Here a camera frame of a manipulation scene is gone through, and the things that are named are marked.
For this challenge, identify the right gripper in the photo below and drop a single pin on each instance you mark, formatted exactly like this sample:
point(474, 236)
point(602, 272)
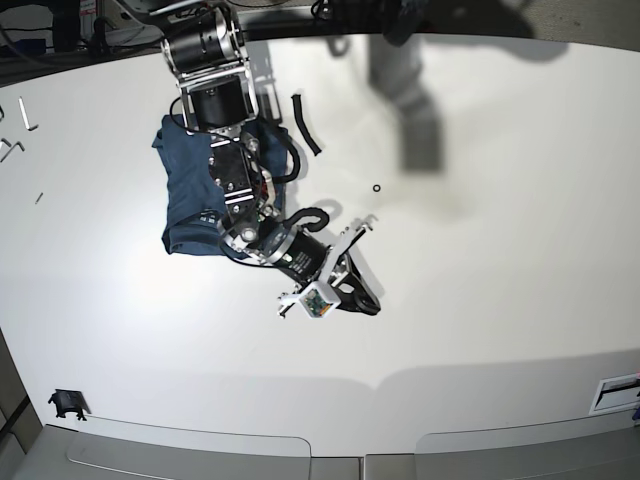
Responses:
point(301, 258)

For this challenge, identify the blue T-shirt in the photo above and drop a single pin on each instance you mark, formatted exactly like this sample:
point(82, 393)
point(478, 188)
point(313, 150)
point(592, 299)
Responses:
point(195, 202)

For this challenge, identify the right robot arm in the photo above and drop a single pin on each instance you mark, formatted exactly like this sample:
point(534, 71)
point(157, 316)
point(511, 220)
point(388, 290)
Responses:
point(227, 166)

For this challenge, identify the right grey chair back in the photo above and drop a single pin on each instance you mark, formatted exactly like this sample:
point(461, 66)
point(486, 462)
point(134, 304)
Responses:
point(599, 447)

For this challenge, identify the black plastic clip part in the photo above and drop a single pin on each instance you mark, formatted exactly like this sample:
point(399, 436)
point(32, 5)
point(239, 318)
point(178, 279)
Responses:
point(69, 402)

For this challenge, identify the long silver hex key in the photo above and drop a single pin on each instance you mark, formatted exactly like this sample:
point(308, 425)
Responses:
point(29, 126)

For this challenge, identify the silver hex key pair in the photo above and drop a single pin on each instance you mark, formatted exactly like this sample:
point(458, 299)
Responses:
point(7, 148)

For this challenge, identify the blue box in background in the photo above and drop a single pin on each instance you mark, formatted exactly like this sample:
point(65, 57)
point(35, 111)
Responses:
point(30, 47)

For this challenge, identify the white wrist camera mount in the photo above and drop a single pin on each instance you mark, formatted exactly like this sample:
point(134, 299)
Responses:
point(317, 299)

